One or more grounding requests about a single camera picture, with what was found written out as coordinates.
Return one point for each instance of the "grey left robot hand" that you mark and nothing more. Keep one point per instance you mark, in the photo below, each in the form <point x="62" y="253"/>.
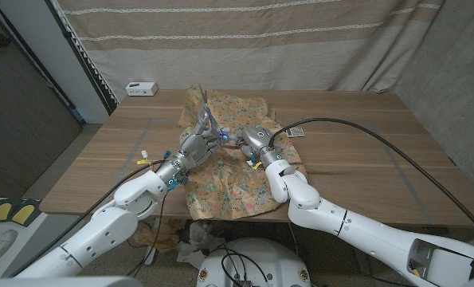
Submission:
<point x="194" y="147"/>

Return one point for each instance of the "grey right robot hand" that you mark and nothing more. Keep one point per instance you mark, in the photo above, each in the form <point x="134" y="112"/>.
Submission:
<point x="260" y="139"/>

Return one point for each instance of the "floral orange fabric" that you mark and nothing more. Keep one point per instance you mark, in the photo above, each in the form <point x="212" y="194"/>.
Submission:
<point x="228" y="187"/>

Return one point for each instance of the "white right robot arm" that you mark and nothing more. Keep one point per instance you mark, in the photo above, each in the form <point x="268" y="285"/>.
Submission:
<point x="380" y="235"/>

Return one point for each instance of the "small white calculator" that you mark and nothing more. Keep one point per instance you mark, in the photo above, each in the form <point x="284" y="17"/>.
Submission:
<point x="298" y="132"/>

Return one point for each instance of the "crumpled white paper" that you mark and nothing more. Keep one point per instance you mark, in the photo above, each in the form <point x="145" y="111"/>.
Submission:
<point x="198" y="239"/>

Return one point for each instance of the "crumpled brown paper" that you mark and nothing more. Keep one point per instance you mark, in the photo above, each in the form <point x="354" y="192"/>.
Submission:
<point x="165" y="235"/>

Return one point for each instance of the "white power strip box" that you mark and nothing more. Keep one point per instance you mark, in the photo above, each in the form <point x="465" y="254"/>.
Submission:
<point x="141" y="89"/>

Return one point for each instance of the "beige striped curtain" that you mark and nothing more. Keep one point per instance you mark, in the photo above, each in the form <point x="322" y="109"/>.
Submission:
<point x="280" y="44"/>

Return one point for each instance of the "grey table leg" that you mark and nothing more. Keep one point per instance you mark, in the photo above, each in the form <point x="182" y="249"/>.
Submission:
<point x="151" y="255"/>

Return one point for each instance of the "white robot torso base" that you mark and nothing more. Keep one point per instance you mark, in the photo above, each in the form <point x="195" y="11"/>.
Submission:
<point x="276" y="259"/>

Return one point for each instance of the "black torso connector block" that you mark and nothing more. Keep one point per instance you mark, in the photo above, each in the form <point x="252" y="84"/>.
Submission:
<point x="242" y="284"/>

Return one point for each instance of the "dark wooden door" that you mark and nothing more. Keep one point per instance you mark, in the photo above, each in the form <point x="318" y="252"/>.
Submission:
<point x="21" y="119"/>

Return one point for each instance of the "white grey floor platform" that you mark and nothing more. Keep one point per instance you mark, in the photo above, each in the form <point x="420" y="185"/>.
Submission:
<point x="33" y="235"/>

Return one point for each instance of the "black metal frame post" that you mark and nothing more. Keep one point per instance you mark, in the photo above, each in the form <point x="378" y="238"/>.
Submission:
<point x="95" y="79"/>

